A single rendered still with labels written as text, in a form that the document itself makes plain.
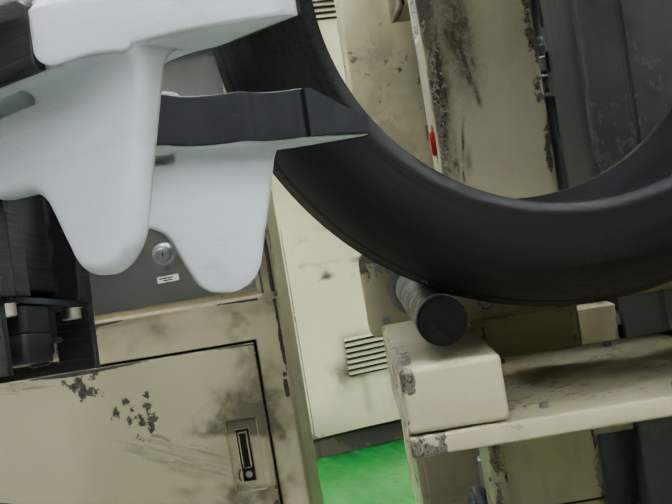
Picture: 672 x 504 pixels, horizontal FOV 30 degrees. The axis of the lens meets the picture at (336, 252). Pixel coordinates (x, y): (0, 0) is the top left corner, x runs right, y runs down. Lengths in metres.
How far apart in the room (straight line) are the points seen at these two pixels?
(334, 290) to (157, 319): 3.18
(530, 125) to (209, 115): 1.10
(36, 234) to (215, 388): 1.36
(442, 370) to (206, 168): 0.72
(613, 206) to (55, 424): 0.93
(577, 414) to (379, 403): 3.85
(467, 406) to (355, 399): 3.82
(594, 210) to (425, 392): 0.21
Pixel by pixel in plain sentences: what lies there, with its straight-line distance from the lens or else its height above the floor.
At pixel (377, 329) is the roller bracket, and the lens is 1.43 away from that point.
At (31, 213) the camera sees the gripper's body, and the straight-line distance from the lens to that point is 0.34.
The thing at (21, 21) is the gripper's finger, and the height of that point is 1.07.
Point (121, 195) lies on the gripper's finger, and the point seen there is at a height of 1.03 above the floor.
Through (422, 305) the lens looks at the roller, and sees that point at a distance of 1.08.
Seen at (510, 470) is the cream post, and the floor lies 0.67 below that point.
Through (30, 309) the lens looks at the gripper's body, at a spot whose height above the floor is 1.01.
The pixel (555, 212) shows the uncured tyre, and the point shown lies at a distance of 1.05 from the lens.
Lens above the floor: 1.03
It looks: 3 degrees down
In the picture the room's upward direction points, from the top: 9 degrees counter-clockwise
